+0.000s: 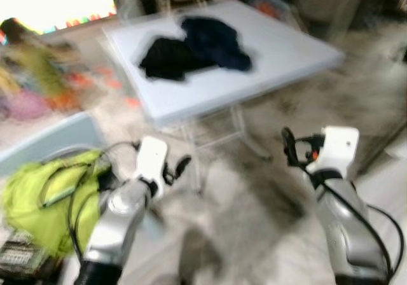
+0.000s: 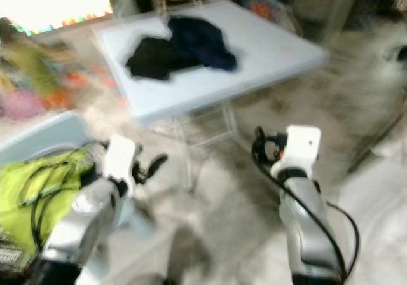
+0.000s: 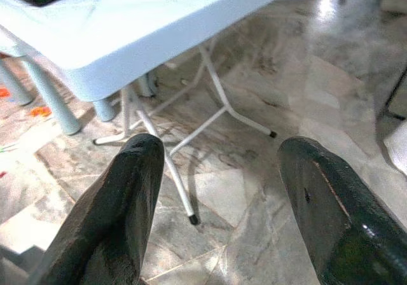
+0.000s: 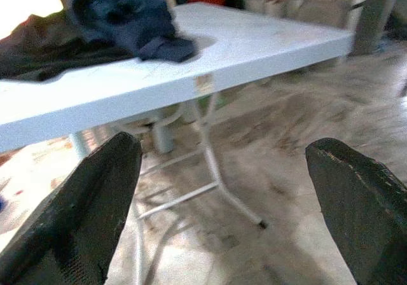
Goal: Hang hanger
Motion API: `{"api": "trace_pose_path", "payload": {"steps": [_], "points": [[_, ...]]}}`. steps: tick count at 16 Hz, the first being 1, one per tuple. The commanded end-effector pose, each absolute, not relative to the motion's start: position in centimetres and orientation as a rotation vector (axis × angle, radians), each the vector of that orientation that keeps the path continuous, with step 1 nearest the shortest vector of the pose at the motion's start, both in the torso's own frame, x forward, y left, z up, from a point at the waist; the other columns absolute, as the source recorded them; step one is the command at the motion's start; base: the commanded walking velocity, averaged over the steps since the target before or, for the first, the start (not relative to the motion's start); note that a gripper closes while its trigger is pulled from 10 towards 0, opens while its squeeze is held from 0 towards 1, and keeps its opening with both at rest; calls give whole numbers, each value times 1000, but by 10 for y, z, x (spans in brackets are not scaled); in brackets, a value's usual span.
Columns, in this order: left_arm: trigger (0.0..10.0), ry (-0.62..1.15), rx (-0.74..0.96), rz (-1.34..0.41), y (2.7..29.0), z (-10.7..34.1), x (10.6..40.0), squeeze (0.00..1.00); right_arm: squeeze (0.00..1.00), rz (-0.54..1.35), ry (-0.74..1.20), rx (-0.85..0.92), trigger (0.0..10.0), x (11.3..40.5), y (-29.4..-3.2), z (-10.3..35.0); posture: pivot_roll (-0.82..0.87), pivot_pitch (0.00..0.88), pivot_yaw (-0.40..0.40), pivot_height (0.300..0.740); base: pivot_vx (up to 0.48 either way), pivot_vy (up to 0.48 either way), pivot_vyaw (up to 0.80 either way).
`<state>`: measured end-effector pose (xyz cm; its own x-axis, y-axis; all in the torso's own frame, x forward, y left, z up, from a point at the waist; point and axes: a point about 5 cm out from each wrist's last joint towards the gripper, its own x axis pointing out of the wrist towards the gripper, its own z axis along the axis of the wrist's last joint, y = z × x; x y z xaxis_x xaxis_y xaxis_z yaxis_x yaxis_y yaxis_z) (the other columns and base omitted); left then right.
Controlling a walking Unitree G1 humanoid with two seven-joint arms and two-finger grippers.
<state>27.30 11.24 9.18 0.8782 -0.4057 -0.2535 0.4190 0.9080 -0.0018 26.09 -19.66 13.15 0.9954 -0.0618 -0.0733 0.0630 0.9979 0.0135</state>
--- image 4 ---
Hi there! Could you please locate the navy blue garment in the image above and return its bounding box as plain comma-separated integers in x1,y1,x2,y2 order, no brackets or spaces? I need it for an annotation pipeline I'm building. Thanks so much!
68,0,200,64

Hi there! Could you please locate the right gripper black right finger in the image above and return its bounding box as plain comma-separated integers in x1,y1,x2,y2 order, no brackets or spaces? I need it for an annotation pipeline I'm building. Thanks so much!
305,137,407,285

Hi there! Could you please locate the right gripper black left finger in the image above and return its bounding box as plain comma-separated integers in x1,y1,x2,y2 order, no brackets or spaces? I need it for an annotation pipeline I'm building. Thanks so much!
0,132,142,285

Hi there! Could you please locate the white folding table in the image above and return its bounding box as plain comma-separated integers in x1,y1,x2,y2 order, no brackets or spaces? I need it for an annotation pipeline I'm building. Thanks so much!
0,1,354,285

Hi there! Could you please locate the dark brown garment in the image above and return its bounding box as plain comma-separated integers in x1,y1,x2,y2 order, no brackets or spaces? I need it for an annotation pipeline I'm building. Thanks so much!
0,13,137,83

